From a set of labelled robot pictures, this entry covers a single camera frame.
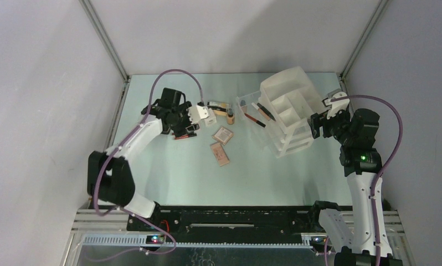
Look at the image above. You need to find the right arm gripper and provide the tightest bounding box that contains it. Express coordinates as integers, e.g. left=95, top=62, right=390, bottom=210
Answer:
left=307, top=106, right=354, bottom=145

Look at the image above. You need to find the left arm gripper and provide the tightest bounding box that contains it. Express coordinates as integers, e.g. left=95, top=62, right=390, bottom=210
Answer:
left=170, top=102, right=199, bottom=138

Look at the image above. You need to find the white plastic drawer organizer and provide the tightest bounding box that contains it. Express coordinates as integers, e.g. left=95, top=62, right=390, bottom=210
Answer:
left=258, top=66, right=325, bottom=158

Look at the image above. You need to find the red lip pencil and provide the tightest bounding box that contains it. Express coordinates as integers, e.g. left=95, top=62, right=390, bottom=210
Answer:
left=244, top=113, right=266, bottom=128

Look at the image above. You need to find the clear acrylic drawer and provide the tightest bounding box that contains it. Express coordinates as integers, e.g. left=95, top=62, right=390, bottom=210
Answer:
left=235, top=90, right=276, bottom=134

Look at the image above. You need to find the black makeup pencil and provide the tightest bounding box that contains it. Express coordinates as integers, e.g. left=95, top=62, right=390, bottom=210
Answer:
left=257, top=103, right=276, bottom=121

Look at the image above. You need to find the white tube black cap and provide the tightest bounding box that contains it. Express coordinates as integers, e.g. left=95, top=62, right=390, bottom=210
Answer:
left=251, top=103, right=271, bottom=121

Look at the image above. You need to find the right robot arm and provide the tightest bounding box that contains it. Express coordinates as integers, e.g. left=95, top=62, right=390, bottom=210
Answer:
left=308, top=109, right=403, bottom=265

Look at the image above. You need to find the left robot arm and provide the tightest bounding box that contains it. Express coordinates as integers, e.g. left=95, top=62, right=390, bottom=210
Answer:
left=87, top=88, right=208, bottom=231

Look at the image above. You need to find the square tan makeup compact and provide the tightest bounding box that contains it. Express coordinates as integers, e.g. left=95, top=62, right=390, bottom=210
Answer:
left=212, top=126, right=234, bottom=145

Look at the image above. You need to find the tan rectangular makeup palette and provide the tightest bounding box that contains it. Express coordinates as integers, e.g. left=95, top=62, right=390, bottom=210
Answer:
left=210, top=142, right=230, bottom=166

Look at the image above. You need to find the red pencil on table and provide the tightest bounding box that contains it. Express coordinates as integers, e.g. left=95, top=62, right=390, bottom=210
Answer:
left=174, top=132, right=197, bottom=140

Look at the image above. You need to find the white cosmetic box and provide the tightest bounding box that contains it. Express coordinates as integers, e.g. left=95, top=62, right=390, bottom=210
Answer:
left=204, top=109, right=217, bottom=127

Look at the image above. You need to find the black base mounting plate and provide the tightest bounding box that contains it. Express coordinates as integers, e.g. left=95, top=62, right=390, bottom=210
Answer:
left=126, top=201, right=341, bottom=245

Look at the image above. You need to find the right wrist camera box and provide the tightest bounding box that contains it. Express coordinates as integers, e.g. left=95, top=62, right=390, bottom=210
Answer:
left=322, top=89, right=350, bottom=119

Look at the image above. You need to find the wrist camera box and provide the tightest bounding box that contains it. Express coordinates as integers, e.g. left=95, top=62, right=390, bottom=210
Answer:
left=188, top=105, right=210, bottom=124
left=322, top=89, right=350, bottom=119

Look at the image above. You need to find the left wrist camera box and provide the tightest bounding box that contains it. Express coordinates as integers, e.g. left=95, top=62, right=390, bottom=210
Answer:
left=188, top=105, right=210, bottom=124

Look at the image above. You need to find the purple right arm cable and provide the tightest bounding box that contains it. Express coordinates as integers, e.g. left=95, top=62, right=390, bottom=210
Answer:
left=323, top=94, right=404, bottom=266

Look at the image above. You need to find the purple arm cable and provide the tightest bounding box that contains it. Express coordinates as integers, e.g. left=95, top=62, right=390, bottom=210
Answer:
left=92, top=69, right=205, bottom=256
left=323, top=94, right=404, bottom=266

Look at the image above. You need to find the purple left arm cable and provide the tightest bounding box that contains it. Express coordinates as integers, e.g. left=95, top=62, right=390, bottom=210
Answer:
left=92, top=69, right=205, bottom=256

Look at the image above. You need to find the aluminium frame rail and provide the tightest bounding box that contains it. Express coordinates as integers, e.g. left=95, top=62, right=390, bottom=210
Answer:
left=79, top=0, right=130, bottom=83

